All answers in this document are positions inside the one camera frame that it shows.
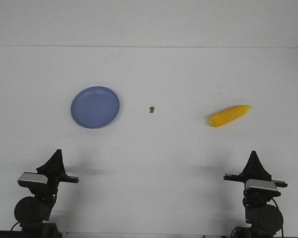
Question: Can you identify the blue round plate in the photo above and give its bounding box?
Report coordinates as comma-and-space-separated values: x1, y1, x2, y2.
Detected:
70, 86, 120, 129

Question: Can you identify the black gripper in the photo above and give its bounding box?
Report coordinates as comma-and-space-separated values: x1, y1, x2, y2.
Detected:
223, 151, 288, 206
29, 149, 79, 201

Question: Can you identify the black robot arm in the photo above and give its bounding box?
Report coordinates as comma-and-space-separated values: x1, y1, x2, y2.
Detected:
14, 149, 79, 238
223, 151, 288, 238

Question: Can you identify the yellow corn cob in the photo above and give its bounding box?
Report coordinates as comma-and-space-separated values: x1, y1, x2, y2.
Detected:
209, 105, 252, 127

